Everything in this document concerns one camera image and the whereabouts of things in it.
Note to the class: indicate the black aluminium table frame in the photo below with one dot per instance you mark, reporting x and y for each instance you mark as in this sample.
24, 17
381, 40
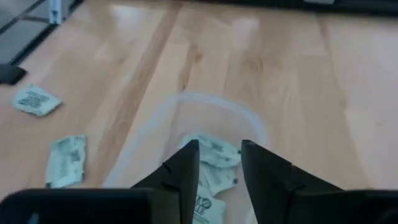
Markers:
357, 7

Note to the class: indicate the clear plastic container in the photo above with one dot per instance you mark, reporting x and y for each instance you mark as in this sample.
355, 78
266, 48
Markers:
202, 118

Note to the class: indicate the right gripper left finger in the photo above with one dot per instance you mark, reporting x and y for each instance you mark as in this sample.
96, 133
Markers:
183, 177

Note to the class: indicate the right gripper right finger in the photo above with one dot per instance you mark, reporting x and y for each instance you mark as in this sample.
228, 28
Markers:
267, 180

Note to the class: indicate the black edge clamp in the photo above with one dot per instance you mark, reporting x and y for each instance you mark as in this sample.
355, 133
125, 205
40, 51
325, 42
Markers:
9, 74

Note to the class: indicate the green white sweetener packet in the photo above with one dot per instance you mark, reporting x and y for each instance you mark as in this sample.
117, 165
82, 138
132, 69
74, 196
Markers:
35, 100
217, 151
206, 208
217, 179
66, 161

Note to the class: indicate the white blue edge bracket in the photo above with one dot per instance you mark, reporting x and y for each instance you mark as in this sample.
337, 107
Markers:
59, 11

